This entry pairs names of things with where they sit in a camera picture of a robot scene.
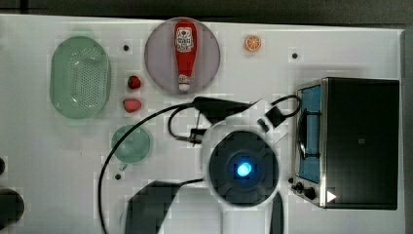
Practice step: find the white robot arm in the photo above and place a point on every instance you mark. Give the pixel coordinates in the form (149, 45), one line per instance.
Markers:
(241, 172)

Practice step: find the green mug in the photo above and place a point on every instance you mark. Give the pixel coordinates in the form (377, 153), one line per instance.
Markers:
(134, 148)

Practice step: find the light red toy strawberry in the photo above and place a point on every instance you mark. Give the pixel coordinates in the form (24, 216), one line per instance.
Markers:
(131, 104)

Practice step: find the grey round plate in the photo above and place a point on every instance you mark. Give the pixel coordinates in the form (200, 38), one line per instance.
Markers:
(160, 62)

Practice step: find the orange slice toy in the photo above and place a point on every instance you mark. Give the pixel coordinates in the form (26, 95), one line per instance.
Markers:
(252, 43)

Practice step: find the red ketchup bottle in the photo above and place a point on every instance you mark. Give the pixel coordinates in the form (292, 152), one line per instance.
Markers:
(186, 46)

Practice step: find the green perforated colander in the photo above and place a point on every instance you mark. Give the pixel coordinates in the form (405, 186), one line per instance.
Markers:
(80, 78)

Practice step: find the silver black toaster oven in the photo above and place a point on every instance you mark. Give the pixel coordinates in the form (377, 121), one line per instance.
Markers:
(347, 143)

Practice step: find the black cylinder object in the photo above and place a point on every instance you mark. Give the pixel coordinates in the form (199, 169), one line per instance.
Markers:
(11, 207)
(2, 166)

